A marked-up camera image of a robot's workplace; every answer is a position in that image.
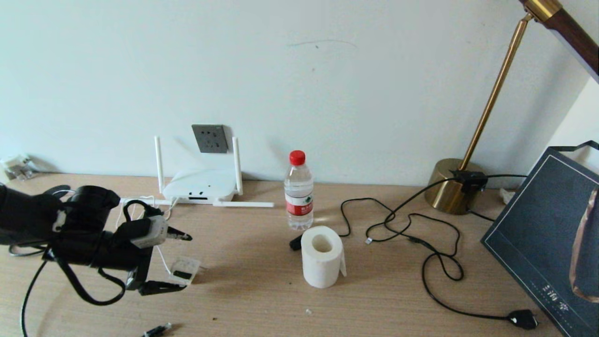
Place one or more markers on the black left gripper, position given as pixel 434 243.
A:
pixel 121 255

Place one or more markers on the white power adapter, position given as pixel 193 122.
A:
pixel 187 272

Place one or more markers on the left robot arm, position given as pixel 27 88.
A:
pixel 28 215

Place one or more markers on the small black connector front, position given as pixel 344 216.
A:
pixel 159 329

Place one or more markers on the white wifi router with antennas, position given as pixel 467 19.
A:
pixel 201 184

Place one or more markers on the black oval desk grommet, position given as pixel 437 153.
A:
pixel 58 189

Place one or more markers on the clear water bottle red cap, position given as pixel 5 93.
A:
pixel 299 196

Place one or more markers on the white toilet paper roll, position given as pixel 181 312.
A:
pixel 320 267

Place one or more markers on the clear plastic packet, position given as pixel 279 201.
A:
pixel 18 167

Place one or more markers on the brass desk lamp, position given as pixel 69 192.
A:
pixel 444 192

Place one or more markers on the small white object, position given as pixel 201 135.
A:
pixel 505 196

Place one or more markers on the dark teal paper gift bag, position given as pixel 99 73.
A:
pixel 529 234

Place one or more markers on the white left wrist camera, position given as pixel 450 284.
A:
pixel 152 232

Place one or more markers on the grey wall socket plate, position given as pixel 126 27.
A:
pixel 210 138

